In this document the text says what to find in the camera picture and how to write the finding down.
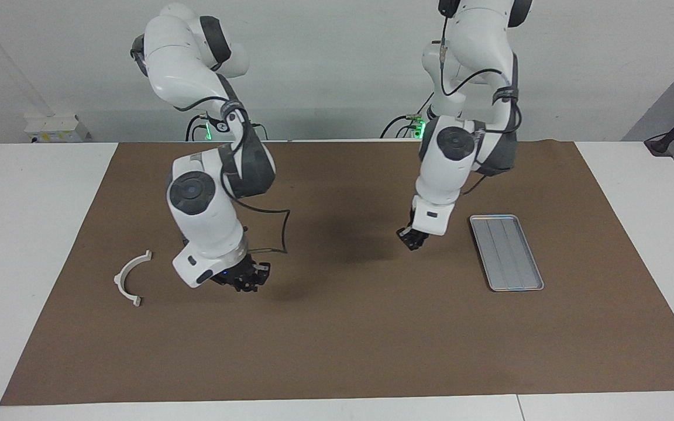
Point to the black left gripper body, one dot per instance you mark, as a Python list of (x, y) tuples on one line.
[(418, 232)]

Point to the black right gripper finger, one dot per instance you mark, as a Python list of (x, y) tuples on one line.
[(246, 285), (262, 270)]

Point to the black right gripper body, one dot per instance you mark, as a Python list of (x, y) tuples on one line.
[(234, 273)]

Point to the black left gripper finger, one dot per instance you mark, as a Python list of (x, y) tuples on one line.
[(408, 238), (421, 241)]

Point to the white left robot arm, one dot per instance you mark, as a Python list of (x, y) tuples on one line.
[(454, 158)]

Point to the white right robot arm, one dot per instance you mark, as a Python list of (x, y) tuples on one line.
[(208, 216)]

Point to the silver metal tray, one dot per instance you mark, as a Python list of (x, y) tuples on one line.
[(506, 254)]

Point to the brown table mat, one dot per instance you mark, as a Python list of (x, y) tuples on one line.
[(343, 345)]

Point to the white semicircular bracket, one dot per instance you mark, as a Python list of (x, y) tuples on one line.
[(119, 279)]

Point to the white electrical wall box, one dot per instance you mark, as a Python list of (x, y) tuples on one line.
[(56, 130)]

